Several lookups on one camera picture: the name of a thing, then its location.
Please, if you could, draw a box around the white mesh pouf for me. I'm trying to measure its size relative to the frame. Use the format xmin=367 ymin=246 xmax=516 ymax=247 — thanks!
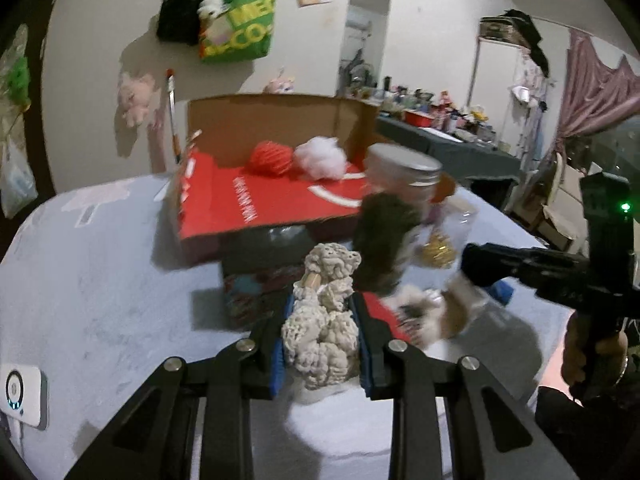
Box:
xmin=292 ymin=136 xmax=349 ymax=181

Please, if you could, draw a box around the clear plastic bag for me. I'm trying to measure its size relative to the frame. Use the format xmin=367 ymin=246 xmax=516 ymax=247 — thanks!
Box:
xmin=0 ymin=135 xmax=39 ymax=219

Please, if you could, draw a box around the cream crocheted scrunchie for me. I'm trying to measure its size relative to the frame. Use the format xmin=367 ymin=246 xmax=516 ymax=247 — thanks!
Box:
xmin=281 ymin=242 xmax=362 ymax=392

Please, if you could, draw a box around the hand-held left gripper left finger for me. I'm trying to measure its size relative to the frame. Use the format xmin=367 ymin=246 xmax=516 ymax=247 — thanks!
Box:
xmin=65 ymin=292 xmax=297 ymax=480

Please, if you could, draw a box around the black clothing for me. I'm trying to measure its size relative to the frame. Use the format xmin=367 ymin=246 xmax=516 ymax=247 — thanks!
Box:
xmin=504 ymin=9 xmax=552 ymax=79

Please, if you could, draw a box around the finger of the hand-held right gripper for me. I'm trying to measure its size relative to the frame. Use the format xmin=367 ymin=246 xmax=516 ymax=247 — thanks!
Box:
xmin=460 ymin=242 xmax=546 ymax=287
xmin=487 ymin=278 xmax=516 ymax=307

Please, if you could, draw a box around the cardboard box with red lining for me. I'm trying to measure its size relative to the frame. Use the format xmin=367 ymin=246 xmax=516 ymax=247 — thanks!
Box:
xmin=172 ymin=94 xmax=396 ymax=267

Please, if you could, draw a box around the small pink plush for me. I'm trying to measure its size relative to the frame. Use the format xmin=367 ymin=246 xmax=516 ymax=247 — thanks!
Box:
xmin=263 ymin=67 xmax=296 ymax=95

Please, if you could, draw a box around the green tote bag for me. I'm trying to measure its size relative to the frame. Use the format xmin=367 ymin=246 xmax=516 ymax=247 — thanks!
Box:
xmin=198 ymin=0 xmax=279 ymax=65

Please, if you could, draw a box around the black plush bag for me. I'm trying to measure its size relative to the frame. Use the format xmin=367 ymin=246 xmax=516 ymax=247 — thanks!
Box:
xmin=156 ymin=0 xmax=214 ymax=46

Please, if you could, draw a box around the small jar of yellow capsules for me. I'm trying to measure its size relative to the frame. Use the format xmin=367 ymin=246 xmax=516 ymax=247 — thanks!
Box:
xmin=417 ymin=175 xmax=478 ymax=271

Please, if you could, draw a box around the desk with dark green cloth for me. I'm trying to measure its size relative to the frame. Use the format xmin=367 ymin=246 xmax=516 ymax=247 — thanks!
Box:
xmin=375 ymin=112 xmax=524 ymax=211

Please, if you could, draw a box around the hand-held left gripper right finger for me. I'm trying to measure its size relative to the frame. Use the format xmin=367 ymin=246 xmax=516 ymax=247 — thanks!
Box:
xmin=349 ymin=292 xmax=578 ymax=480

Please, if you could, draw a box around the red mesh ball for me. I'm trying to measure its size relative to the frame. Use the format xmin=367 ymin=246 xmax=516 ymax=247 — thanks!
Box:
xmin=250 ymin=141 xmax=299 ymax=179

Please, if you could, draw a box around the white electronic device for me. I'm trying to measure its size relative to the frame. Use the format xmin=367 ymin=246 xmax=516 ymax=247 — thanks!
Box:
xmin=0 ymin=363 xmax=49 ymax=431

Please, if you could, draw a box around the tall jar of green leaves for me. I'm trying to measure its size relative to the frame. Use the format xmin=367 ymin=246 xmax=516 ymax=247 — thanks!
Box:
xmin=352 ymin=143 xmax=444 ymax=296

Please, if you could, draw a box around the white fluffy sheep keychain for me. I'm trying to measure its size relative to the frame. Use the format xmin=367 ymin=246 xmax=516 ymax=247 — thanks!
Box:
xmin=394 ymin=282 xmax=451 ymax=350

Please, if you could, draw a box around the person's right forearm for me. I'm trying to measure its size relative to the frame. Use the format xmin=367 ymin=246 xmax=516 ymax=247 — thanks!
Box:
xmin=534 ymin=382 xmax=640 ymax=480

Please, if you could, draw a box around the black glossy box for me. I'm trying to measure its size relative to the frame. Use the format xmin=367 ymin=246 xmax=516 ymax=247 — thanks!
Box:
xmin=221 ymin=225 xmax=313 ymax=332

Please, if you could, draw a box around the brown round puff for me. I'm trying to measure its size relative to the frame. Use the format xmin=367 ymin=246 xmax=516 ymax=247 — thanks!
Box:
xmin=442 ymin=280 xmax=490 ymax=337

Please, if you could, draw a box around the white plush dog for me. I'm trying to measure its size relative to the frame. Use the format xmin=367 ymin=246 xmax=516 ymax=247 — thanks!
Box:
xmin=197 ymin=0 xmax=229 ymax=22

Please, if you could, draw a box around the clutter of bottles and jars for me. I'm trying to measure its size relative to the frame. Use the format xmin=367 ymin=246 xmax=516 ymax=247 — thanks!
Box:
xmin=345 ymin=74 xmax=502 ymax=147

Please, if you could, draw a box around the white wardrobe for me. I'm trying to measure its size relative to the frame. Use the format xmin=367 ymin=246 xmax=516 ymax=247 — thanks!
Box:
xmin=469 ymin=17 xmax=547 ymax=157

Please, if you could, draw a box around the red flat card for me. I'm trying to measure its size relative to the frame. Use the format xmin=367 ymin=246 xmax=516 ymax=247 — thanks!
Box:
xmin=362 ymin=292 xmax=417 ymax=347

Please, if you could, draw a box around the red bowl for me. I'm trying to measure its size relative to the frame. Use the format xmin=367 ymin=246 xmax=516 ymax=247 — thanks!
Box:
xmin=403 ymin=109 xmax=434 ymax=129

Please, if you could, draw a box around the pink curtain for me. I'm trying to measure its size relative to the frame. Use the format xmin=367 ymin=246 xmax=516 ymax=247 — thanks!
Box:
xmin=549 ymin=27 xmax=640 ymax=173

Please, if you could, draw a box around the person's right hand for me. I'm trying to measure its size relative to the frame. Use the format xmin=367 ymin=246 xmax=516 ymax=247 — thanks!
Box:
xmin=560 ymin=310 xmax=630 ymax=401

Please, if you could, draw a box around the pink pig plush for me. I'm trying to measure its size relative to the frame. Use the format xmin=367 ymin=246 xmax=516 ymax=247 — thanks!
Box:
xmin=117 ymin=72 xmax=159 ymax=129

